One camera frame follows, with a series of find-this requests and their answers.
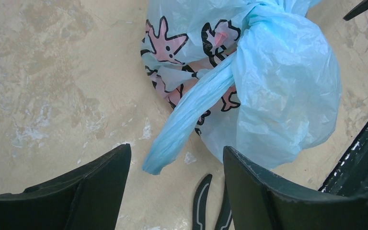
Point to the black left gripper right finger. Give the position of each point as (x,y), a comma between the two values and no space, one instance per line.
(263,200)

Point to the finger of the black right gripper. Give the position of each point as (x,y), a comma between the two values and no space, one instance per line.
(357,10)

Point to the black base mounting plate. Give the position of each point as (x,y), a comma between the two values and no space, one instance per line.
(350,176)

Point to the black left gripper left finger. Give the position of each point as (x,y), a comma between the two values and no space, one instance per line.
(86,198)

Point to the light blue plastic bag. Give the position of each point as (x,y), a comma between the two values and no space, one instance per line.
(256,75)

